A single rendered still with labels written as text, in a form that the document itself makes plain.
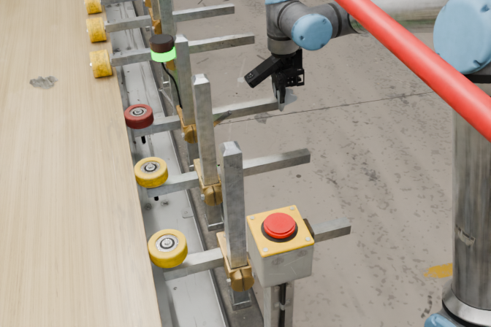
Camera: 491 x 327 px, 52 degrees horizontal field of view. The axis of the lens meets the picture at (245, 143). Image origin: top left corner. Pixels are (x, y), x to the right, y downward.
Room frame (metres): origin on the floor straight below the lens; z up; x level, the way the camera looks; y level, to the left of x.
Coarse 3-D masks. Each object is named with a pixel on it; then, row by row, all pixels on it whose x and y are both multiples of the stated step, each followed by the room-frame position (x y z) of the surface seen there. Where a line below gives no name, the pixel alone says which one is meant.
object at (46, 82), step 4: (40, 76) 1.38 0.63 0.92; (48, 76) 1.38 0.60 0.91; (52, 76) 1.38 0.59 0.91; (32, 80) 1.36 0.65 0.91; (36, 80) 1.37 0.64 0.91; (40, 80) 1.36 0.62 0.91; (44, 80) 1.35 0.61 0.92; (48, 80) 1.35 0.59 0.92; (52, 80) 1.37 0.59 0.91; (56, 80) 1.37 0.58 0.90; (32, 84) 1.35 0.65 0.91; (36, 84) 1.34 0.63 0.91; (40, 84) 1.35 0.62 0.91; (44, 84) 1.34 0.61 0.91; (48, 84) 1.34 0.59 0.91; (52, 84) 1.35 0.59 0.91; (44, 88) 1.33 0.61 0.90
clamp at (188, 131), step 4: (176, 108) 1.25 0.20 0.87; (180, 108) 1.24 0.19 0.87; (180, 112) 1.22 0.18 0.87; (180, 116) 1.20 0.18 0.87; (180, 120) 1.18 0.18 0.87; (180, 124) 1.19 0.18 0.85; (184, 124) 1.16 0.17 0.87; (192, 124) 1.16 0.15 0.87; (184, 128) 1.15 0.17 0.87; (188, 128) 1.14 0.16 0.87; (192, 128) 1.15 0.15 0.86; (196, 128) 1.14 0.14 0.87; (184, 132) 1.14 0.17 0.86; (188, 132) 1.13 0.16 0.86; (192, 132) 1.13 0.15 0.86; (196, 132) 1.14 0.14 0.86; (184, 136) 1.14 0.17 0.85; (188, 136) 1.13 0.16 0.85; (192, 136) 1.13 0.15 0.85; (196, 136) 1.14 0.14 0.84; (188, 140) 1.13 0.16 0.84; (192, 140) 1.13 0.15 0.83; (196, 140) 1.14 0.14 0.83
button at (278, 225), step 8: (272, 216) 0.45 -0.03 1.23; (280, 216) 0.45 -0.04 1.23; (288, 216) 0.45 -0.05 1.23; (264, 224) 0.44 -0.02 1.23; (272, 224) 0.44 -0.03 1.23; (280, 224) 0.44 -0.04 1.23; (288, 224) 0.44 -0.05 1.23; (272, 232) 0.43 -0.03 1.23; (280, 232) 0.43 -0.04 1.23; (288, 232) 0.43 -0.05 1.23
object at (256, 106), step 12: (216, 108) 1.25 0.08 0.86; (228, 108) 1.25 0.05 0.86; (240, 108) 1.24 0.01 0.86; (252, 108) 1.25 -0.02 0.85; (264, 108) 1.26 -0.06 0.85; (276, 108) 1.27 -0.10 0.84; (156, 120) 1.20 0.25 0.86; (168, 120) 1.20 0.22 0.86; (144, 132) 1.17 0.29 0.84; (156, 132) 1.18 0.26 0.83
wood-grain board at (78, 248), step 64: (0, 0) 2.04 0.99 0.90; (64, 0) 2.02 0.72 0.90; (0, 64) 1.49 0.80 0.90; (64, 64) 1.48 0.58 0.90; (0, 128) 1.13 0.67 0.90; (64, 128) 1.12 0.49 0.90; (0, 192) 0.88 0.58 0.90; (64, 192) 0.87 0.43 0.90; (128, 192) 0.86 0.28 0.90; (0, 256) 0.68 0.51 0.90; (64, 256) 0.68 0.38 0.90; (128, 256) 0.67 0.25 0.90; (0, 320) 0.53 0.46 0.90; (64, 320) 0.53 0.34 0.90; (128, 320) 0.52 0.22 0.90
